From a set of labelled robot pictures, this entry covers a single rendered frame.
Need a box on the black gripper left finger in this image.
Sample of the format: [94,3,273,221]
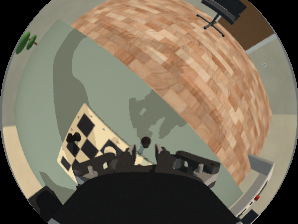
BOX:
[72,145,136,187]

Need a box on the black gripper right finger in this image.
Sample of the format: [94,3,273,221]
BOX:
[155,144,221,188]

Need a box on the chessboard with chess pieces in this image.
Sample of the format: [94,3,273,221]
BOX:
[57,103,153,183]

